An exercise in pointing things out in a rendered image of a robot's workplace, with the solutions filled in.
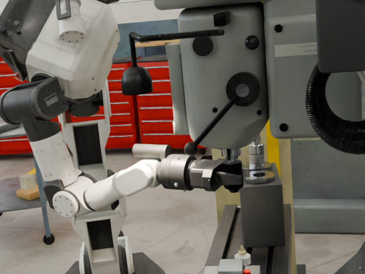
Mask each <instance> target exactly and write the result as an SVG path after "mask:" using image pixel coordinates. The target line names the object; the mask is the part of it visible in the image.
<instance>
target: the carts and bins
mask: <svg viewBox="0 0 365 274"><path fill-rule="evenodd" d="M19 136H27V135H26V132H25V130H24V127H23V124H18V125H14V126H12V125H9V124H7V123H5V122H4V121H3V120H2V118H1V117H0V139H6V138H14V137H19ZM33 156H34V153H33ZM34 163H35V169H36V175H30V174H26V175H23V176H19V177H12V178H4V179H0V216H1V215H2V214H3V213H5V212H9V211H17V210H24V209H32V208H39V207H41V208H42V214H43V221H44V225H45V232H46V234H45V235H44V237H43V242H44V243H45V244H47V245H51V244H52V243H53V242H54V239H55V237H54V235H53V234H51V232H50V228H49V221H48V214H47V207H46V206H47V197H46V195H45V192H44V190H43V187H42V185H43V183H44V180H43V177H42V174H41V171H40V169H39V166H38V164H37V161H36V159H35V156H34Z"/></svg>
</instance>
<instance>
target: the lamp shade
mask: <svg viewBox="0 0 365 274"><path fill-rule="evenodd" d="M121 86H122V94H123V95H142V94H148V93H150V92H153V83H152V78H151V76H150V74H149V72H148V70H147V69H146V68H144V67H142V66H138V65H137V66H131V67H129V68H127V69H126V70H125V71H124V72H123V75H122V80H121Z"/></svg>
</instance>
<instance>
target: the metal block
mask: <svg viewBox="0 0 365 274"><path fill-rule="evenodd" d="M243 270H244V262H243V259H221V260H220V264H219V269H218V274H243Z"/></svg>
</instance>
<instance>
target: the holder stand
mask: <svg viewBox="0 0 365 274"><path fill-rule="evenodd" d="M242 167H244V168H248V169H249V177H246V178H243V184H244V187H242V188H240V205H241V219H242V231H243V243H244V247H245V248H248V247H267V246H285V245H286V242H285V222H284V202H283V191H282V183H281V179H280V176H279V173H278V169H277V167H276V164H275V163H270V162H268V161H265V165H264V166H262V167H251V166H250V165H249V162H248V163H245V164H243V165H242Z"/></svg>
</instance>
